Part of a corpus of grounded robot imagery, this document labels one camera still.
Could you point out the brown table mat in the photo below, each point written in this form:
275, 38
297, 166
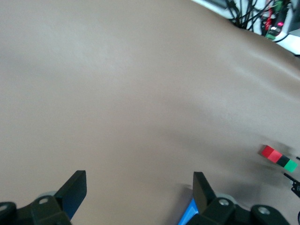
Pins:
117, 93

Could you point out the red cube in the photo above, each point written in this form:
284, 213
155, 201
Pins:
270, 153

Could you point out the green cube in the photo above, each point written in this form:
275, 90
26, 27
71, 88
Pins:
290, 166

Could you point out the blue plastic storage bin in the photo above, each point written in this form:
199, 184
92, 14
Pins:
188, 213

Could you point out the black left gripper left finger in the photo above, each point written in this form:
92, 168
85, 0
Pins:
42, 213

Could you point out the small green circuit board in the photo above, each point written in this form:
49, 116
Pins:
273, 33

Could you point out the black cube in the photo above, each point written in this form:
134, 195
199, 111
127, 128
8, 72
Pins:
283, 160

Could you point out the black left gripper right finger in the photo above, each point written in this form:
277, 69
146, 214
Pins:
225, 214

